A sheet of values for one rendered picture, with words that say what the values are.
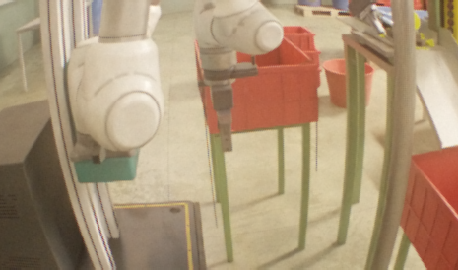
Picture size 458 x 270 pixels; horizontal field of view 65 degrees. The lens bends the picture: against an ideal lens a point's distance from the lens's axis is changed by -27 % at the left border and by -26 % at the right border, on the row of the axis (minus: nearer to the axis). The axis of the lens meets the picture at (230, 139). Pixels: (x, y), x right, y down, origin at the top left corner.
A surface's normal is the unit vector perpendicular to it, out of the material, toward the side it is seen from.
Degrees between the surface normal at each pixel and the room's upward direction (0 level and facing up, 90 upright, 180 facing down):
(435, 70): 30
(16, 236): 90
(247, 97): 90
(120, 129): 96
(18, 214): 90
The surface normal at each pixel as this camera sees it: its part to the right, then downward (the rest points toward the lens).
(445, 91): 0.00, -0.58
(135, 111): 0.47, 0.44
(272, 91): 0.13, 0.40
